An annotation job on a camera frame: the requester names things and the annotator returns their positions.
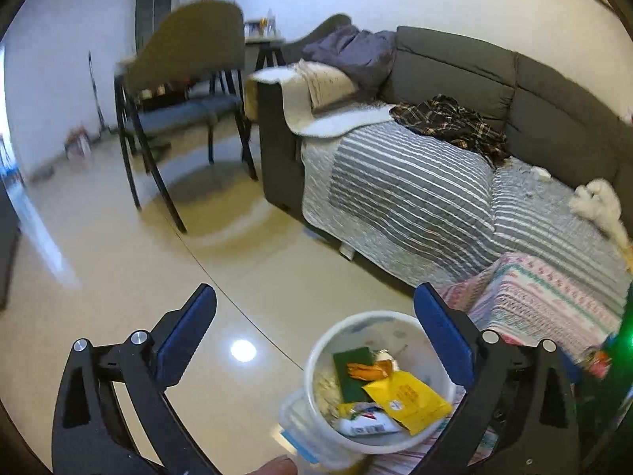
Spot grey striped blanket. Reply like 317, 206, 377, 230
299, 121, 633, 290

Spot clear container blue lid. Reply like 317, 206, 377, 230
278, 390, 357, 468

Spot beige pillow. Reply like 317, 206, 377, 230
297, 59, 359, 112

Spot person's left hand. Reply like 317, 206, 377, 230
246, 456, 298, 475

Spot pink patterned blanket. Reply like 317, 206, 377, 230
368, 252, 633, 475

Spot purple grey clothing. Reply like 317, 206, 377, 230
301, 25, 396, 100

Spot white plastic bucket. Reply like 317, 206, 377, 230
304, 311, 458, 456

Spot thin black pole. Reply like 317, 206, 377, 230
88, 52, 108, 134

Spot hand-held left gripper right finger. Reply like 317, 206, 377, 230
410, 282, 582, 475

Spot small wooden stool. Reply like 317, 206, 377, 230
64, 129, 93, 159

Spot yellow packet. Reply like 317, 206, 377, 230
362, 370, 455, 437

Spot orange wrapper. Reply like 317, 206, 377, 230
346, 361, 394, 381

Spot small table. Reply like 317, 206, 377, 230
244, 34, 288, 72

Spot white fluffy cloth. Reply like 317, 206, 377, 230
569, 179, 633, 248

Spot small tabletop ornaments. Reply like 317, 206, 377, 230
244, 9, 285, 39

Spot dark plaid cloth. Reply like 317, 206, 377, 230
390, 95, 510, 166

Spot white fleece throw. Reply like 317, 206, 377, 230
244, 66, 396, 137

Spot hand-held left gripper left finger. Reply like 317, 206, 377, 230
52, 283, 218, 475

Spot window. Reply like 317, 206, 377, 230
135, 0, 174, 53

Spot grey sofa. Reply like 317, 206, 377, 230
260, 25, 633, 213

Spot yellow green sponge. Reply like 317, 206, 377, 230
332, 347, 379, 404

